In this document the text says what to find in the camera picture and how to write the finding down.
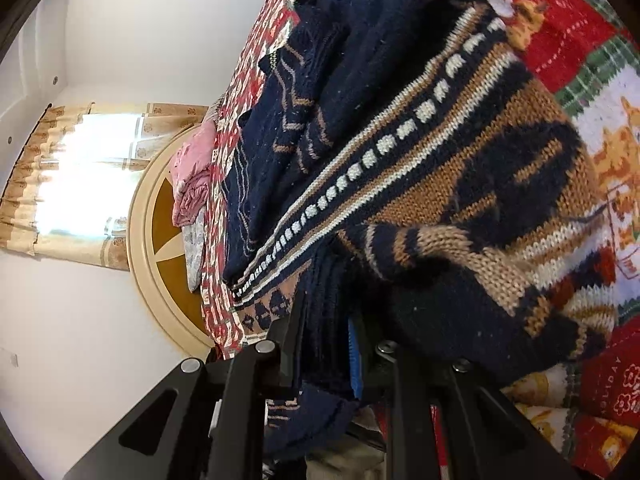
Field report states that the navy patterned knit sweater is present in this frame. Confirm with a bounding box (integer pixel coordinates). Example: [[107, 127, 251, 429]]
[[222, 0, 616, 460]]

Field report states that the red patchwork bear bedspread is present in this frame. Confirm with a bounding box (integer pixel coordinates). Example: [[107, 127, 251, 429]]
[[203, 0, 639, 479]]

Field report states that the beige wooden headboard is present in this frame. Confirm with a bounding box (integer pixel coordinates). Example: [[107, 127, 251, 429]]
[[126, 127, 214, 360]]

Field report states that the grey pillow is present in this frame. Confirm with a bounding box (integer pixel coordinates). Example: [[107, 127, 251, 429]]
[[181, 207, 205, 292]]

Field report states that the folded pink blanket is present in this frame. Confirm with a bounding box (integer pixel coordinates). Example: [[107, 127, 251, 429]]
[[169, 120, 217, 228]]

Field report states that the beige patterned curtain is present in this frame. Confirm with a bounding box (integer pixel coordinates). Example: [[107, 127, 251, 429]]
[[1, 102, 207, 270]]

